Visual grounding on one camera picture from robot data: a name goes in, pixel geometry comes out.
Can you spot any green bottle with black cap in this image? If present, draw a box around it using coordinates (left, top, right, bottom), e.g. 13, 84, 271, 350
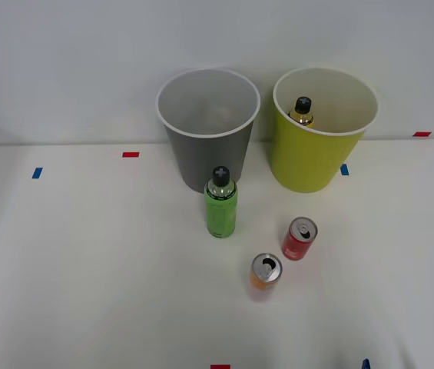
204, 165, 238, 239

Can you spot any yellow-green plastic waste bin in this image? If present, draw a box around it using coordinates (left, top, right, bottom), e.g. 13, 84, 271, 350
271, 66, 379, 194

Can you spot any orange drink can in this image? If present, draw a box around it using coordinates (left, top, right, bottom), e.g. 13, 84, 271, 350
249, 252, 283, 303

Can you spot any grey plastic waste bin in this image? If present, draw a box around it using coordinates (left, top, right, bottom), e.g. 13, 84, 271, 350
155, 68, 261, 194

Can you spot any yellow bottle with black cap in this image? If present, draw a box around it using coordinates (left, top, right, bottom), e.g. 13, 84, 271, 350
288, 95, 316, 128

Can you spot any red drink can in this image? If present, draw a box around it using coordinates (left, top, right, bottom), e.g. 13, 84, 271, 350
281, 216, 319, 262

